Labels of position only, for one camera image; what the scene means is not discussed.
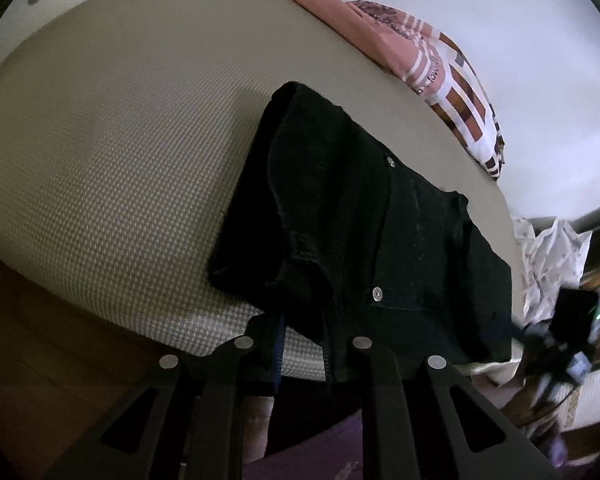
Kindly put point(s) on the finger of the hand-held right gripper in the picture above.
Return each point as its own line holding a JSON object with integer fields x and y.
{"x": 525, "y": 334}

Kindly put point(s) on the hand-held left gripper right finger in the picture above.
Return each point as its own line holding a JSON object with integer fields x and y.
{"x": 375, "y": 385}

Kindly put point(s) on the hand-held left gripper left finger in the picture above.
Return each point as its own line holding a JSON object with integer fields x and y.
{"x": 257, "y": 360}

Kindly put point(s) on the black pants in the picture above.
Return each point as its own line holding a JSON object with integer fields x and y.
{"x": 380, "y": 240}

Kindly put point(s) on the white dotted cloth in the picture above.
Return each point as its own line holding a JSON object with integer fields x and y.
{"x": 550, "y": 250}

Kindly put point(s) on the grey furniture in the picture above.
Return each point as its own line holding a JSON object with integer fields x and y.
{"x": 580, "y": 223}

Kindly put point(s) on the purple clothing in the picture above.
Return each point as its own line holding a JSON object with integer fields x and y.
{"x": 310, "y": 450}

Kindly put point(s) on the beige bed mattress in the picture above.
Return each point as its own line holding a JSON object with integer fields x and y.
{"x": 130, "y": 160}

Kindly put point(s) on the pink brown checked pillow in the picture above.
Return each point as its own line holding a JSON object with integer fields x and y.
{"x": 430, "y": 60}

